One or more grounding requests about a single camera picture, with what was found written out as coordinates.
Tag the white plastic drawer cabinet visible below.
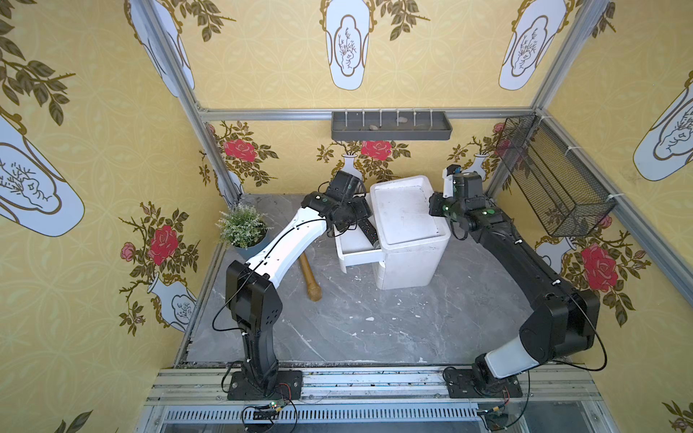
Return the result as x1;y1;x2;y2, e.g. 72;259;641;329
370;175;451;290

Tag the black microphone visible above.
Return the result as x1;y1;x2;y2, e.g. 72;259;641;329
357;218;379;247

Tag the green potted plant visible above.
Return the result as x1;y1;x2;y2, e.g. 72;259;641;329
216;203;270;259

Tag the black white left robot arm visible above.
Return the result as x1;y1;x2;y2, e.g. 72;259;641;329
225;171;379;396

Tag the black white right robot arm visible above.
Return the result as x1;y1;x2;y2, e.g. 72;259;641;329
429;164;602;393

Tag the black wire mesh basket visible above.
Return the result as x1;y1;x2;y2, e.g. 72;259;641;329
496;115;616;237

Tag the grey wall shelf tray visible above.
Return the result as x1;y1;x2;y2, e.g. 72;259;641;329
330;109;453;142

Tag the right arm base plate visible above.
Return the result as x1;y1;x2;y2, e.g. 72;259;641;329
442;366;523;400

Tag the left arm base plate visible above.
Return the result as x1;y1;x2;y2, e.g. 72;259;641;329
227;370;303;402

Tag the white top drawer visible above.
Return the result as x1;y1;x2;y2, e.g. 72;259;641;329
336;216;384;274

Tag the wooden rolling pin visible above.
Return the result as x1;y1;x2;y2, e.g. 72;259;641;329
299;253;322;302

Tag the aluminium front rail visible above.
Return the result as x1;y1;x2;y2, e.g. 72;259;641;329
135;364;618;432

